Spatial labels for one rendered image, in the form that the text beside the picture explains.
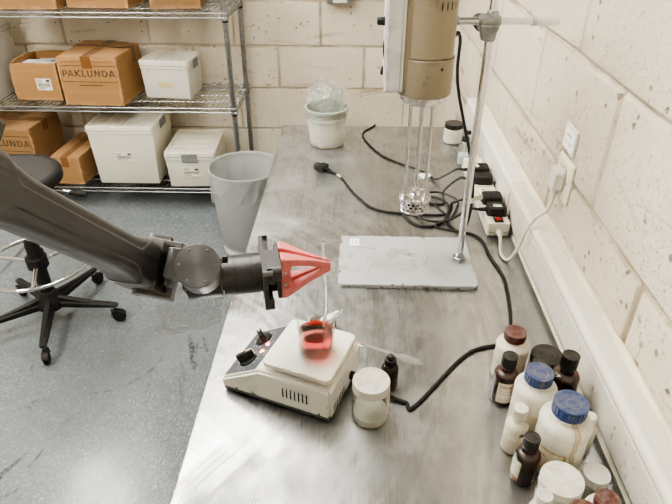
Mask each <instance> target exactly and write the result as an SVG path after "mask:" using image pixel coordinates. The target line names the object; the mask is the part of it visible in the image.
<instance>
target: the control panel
mask: <svg viewBox="0 0 672 504"><path fill-rule="evenodd" d="M286 327H287V326H284V327H280V328H276V329H271V330H267V331H263V333H264V334H265V333H271V334H272V337H271V339H270V340H269V341H267V342H270V343H269V344H268V345H265V344H266V343H267V342H266V343H264V344H262V345H257V344H256V340H257V339H258V338H259V336H258V334H256V335H255V337H254V338H253V339H252V341H251V342H250V343H249V344H248V346H247V347H246V348H245V349H244V351H245V350H247V349H249V348H252V349H253V351H254V352H255V353H256V355H257V357H256V359H255V360H254V361H253V362H251V363H250V364H248V365H246V366H240V362H239V361H238V360H237V359H236V361H235V362H234V363H233V364H232V366H231V367H230V368H229V369H228V371H227V372H226V373H225V374H224V375H227V374H232V373H238V372H243V371H249V370H254V369H256V368H257V366H258V365H259V364H260V362H261V361H262V360H263V358H264V357H265V355H266V354H267V353H268V351H269V350H270V349H271V347H272V346H273V345H274V343H275V342H276V340H277V339H278V338H279V336H280V335H281V334H282V332H283V331H284V330H285V328H286ZM262 349H264V351H263V352H261V353H260V350H262Z"/></svg>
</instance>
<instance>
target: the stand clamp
mask: <svg viewBox="0 0 672 504"><path fill-rule="evenodd" d="M559 24H560V17H541V16H532V17H501V15H499V11H498V10H497V11H490V10H489V9H488V11H487V12H486V13H476V14H475V15H474V16H473V17H459V16H458V20H457V25H473V27H474V28H475V29H476V30H477V31H478V32H479V34H480V39H481V40H482V41H485V42H493V41H494V40H495V39H496V34H497V32H498V30H499V27H500V25H530V26H558V25H559Z"/></svg>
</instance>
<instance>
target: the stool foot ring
mask: <svg viewBox="0 0 672 504"><path fill-rule="evenodd" d="M23 240H24V239H21V240H18V241H15V242H13V243H10V244H8V245H6V246H4V247H2V248H0V253H1V252H3V251H5V250H7V249H9V248H11V247H13V246H16V245H18V244H21V243H23ZM40 248H41V251H42V254H43V255H42V256H41V257H40V258H37V259H29V258H28V256H27V255H26V256H25V257H24V258H20V257H9V256H0V259H2V260H10V261H19V262H25V263H26V266H27V269H28V270H29V271H33V275H32V283H31V287H30V288H23V289H1V288H0V293H10V294H11V293H26V292H32V291H37V290H42V289H45V288H49V287H52V286H54V285H57V284H59V283H62V282H64V281H66V280H68V279H70V278H72V277H73V276H75V275H77V274H78V273H79V272H81V271H82V270H83V269H84V268H85V267H86V266H87V265H88V264H86V263H83V264H82V265H81V266H80V267H79V268H78V269H76V270H75V271H73V272H72V273H70V274H68V275H67V276H65V277H63V278H60V279H58V280H56V281H53V282H50V283H47V284H44V285H40V286H36V287H35V285H36V280H37V274H38V271H41V270H44V269H46V268H47V267H48V266H49V264H50V263H49V260H48V259H49V258H51V257H54V256H56V255H58V254H60V253H58V252H56V251H54V252H52V253H50V254H46V252H44V250H43V248H42V247H40Z"/></svg>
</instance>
